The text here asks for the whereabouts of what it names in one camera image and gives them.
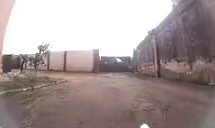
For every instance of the grass patch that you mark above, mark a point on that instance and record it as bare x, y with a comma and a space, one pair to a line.
15, 83

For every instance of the small thin tree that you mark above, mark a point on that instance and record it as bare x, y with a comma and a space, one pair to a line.
43, 49

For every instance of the pale kerb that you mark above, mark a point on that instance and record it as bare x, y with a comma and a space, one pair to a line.
35, 87

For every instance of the dark box-shaped structure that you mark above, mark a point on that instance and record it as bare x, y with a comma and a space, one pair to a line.
8, 63

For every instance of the brown dirt road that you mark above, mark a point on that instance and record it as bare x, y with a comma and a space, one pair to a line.
105, 100

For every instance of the pale wall with dark pillars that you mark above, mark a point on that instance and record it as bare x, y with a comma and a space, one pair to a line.
78, 60

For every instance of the red building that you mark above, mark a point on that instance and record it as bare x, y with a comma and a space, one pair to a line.
0, 26

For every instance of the stained dark wall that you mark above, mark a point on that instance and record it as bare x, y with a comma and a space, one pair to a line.
181, 40

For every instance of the dark gate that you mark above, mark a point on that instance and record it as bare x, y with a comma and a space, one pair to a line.
111, 67

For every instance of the robot's own part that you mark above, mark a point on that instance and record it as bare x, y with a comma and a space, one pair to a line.
144, 126

